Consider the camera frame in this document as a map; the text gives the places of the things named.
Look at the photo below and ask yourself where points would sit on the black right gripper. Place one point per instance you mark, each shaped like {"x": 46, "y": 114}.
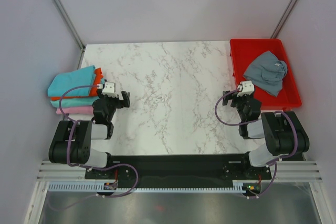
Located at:
{"x": 234, "y": 98}

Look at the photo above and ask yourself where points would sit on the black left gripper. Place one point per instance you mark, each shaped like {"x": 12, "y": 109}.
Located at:
{"x": 121, "y": 104}

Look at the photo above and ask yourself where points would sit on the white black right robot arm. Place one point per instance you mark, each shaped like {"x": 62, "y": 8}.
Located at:
{"x": 282, "y": 131}

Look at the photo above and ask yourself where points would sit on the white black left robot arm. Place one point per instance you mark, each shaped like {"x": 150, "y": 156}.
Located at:
{"x": 71, "y": 144}

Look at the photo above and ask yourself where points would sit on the folded red t shirt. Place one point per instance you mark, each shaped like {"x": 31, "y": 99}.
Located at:
{"x": 88, "y": 76}

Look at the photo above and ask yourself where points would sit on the folded pink t shirt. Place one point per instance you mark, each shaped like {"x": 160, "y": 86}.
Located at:
{"x": 76, "y": 110}

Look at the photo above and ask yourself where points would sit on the grey t shirt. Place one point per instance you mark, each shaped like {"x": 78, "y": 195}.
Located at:
{"x": 267, "y": 72}

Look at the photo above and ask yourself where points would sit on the red plastic bin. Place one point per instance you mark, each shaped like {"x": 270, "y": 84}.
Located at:
{"x": 245, "y": 51}

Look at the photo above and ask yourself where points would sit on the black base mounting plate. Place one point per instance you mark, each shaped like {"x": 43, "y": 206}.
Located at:
{"x": 213, "y": 169}

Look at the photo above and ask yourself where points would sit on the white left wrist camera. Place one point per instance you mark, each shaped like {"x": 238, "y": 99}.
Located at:
{"x": 107, "y": 89}

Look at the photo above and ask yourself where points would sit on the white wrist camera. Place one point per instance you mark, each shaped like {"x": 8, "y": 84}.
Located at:
{"x": 107, "y": 89}
{"x": 245, "y": 88}

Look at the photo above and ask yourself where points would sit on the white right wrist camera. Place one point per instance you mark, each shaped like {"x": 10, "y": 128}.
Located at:
{"x": 245, "y": 88}

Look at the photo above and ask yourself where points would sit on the grey slotted cable duct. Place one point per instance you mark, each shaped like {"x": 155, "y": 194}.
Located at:
{"x": 155, "y": 187}

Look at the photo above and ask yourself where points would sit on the aluminium frame rail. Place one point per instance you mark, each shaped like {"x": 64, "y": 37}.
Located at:
{"x": 287, "y": 172}

